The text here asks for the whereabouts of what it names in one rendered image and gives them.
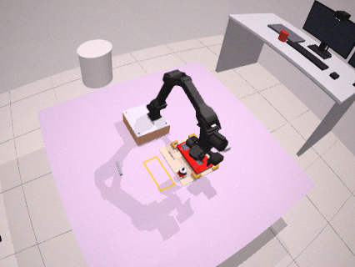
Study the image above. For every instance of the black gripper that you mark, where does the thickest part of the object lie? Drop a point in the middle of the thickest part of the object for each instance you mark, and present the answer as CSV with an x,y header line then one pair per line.
x,y
214,158

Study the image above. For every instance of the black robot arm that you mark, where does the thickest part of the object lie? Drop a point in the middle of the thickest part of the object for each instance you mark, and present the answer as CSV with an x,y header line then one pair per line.
x,y
205,115

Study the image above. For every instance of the black wheel with white rim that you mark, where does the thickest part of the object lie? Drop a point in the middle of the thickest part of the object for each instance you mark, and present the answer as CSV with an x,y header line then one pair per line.
x,y
181,171

